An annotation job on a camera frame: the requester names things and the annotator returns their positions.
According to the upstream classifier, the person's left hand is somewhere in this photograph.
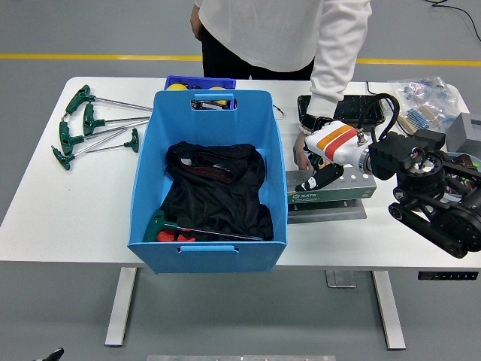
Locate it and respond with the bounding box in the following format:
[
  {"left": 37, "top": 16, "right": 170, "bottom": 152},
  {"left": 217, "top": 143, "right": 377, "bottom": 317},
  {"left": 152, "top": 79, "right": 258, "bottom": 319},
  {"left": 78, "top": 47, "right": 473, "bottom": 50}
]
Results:
[{"left": 292, "top": 131, "right": 315, "bottom": 170}]

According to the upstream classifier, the red cloth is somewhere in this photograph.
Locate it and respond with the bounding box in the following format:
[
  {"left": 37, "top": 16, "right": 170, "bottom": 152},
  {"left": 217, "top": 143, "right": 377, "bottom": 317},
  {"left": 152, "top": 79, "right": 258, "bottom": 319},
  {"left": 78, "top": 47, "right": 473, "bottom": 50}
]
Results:
[{"left": 156, "top": 229, "right": 196, "bottom": 244}]

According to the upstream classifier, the taped resistor strip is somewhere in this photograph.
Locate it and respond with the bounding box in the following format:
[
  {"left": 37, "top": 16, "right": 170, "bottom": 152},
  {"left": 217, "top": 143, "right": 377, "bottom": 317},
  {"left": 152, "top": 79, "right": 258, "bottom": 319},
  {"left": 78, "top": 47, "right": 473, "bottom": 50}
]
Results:
[{"left": 397, "top": 105, "right": 444, "bottom": 136}]

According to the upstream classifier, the short green T-handle hex key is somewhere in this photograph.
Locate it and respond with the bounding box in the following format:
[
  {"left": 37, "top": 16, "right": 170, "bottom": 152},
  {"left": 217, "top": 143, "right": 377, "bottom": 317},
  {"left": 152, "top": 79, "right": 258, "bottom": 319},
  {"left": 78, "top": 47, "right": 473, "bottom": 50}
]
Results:
[{"left": 85, "top": 127, "right": 140, "bottom": 153}]

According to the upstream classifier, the large blue plastic box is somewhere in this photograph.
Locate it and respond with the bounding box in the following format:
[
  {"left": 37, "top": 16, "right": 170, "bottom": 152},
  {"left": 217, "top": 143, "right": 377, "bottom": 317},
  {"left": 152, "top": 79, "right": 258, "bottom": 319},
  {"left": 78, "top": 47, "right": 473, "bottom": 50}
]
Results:
[{"left": 127, "top": 89, "right": 289, "bottom": 275}]

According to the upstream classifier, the black plastic case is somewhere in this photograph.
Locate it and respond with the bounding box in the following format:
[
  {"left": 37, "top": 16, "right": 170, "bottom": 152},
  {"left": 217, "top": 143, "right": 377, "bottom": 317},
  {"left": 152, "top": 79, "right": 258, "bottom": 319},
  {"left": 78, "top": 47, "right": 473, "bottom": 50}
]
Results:
[{"left": 297, "top": 93, "right": 386, "bottom": 131}]

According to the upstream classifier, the white table leg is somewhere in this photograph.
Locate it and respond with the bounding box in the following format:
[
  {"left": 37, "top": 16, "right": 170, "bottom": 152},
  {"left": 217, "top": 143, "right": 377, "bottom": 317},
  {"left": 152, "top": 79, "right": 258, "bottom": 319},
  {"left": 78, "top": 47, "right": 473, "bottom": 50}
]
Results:
[
  {"left": 371, "top": 269, "right": 407, "bottom": 350},
  {"left": 104, "top": 266, "right": 138, "bottom": 347}
]

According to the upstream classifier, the grey green hex key stand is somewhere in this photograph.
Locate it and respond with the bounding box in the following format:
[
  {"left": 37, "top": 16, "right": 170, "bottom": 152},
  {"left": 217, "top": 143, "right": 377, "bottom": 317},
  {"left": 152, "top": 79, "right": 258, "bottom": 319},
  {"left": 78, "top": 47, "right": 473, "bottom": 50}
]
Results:
[{"left": 286, "top": 168, "right": 377, "bottom": 225}]

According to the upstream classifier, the dark blue plastic bin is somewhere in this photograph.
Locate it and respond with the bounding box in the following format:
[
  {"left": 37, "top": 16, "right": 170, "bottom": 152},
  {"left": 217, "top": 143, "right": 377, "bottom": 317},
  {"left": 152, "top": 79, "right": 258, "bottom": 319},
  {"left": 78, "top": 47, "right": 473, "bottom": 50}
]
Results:
[{"left": 164, "top": 74, "right": 237, "bottom": 92}]

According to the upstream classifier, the grey box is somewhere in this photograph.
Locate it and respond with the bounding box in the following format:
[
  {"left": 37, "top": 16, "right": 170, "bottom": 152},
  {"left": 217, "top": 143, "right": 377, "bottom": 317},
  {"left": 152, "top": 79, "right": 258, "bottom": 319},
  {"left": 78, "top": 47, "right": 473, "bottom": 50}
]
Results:
[{"left": 445, "top": 111, "right": 481, "bottom": 153}]

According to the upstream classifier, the grey metal floor plate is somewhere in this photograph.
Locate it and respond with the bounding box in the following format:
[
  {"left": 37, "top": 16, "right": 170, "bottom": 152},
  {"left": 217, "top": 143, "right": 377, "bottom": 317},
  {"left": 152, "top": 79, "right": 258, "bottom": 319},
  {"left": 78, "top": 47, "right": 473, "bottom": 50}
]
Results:
[{"left": 325, "top": 269, "right": 357, "bottom": 289}]

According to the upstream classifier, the black table control panel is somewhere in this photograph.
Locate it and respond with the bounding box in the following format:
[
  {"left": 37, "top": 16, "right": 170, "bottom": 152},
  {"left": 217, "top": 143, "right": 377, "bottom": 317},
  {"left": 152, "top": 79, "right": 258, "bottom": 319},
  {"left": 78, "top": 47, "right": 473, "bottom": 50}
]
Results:
[{"left": 417, "top": 270, "right": 480, "bottom": 281}]

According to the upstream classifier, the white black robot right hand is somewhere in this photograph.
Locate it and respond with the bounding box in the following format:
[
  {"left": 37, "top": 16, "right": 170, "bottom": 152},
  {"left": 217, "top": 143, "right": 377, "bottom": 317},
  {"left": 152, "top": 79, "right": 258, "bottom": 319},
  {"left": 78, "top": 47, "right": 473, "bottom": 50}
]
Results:
[{"left": 295, "top": 120, "right": 371, "bottom": 193}]

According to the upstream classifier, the clear plastic bag of components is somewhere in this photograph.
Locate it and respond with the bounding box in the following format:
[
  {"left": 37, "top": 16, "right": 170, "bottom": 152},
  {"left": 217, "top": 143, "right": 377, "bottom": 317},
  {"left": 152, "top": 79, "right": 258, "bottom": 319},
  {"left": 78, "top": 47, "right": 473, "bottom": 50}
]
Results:
[{"left": 386, "top": 76, "right": 461, "bottom": 132}]

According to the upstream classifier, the black floor cable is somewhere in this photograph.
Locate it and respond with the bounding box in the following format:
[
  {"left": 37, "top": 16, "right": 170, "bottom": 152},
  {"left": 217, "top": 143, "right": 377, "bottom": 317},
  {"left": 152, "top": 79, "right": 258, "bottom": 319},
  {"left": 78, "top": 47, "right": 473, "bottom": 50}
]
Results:
[{"left": 424, "top": 0, "right": 481, "bottom": 41}]

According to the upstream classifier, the grey bowl of components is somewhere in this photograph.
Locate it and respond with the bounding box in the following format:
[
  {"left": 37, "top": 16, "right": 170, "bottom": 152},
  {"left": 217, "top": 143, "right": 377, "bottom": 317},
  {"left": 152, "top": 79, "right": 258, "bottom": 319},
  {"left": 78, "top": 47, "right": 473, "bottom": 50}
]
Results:
[{"left": 439, "top": 150, "right": 481, "bottom": 196}]

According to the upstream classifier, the black cloth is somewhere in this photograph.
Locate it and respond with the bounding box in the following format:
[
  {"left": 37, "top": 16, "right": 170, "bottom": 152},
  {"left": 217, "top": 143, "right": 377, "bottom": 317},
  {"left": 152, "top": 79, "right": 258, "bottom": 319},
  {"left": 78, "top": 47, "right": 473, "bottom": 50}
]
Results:
[{"left": 159, "top": 141, "right": 274, "bottom": 241}]

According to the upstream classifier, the large green T-handle hex key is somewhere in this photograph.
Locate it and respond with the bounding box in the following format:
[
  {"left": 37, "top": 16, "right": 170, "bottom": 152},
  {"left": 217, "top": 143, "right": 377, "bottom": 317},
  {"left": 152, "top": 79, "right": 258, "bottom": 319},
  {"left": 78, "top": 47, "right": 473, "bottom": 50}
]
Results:
[{"left": 143, "top": 209, "right": 265, "bottom": 243}]

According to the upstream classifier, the person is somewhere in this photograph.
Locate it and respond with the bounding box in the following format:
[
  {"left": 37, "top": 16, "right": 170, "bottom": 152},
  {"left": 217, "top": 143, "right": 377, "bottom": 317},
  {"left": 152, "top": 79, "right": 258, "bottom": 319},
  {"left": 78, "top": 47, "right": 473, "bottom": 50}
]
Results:
[{"left": 189, "top": 0, "right": 373, "bottom": 170}]

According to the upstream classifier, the person's right hand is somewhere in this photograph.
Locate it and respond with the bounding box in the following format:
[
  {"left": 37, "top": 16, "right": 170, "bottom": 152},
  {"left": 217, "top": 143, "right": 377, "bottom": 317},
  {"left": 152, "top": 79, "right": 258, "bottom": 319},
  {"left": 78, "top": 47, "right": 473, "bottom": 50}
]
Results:
[{"left": 189, "top": 5, "right": 206, "bottom": 41}]

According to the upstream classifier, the black power adapter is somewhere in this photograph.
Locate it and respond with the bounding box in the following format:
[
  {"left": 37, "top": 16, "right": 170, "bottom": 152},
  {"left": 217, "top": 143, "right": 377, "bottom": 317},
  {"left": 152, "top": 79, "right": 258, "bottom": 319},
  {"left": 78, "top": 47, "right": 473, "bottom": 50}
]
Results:
[{"left": 413, "top": 129, "right": 447, "bottom": 151}]

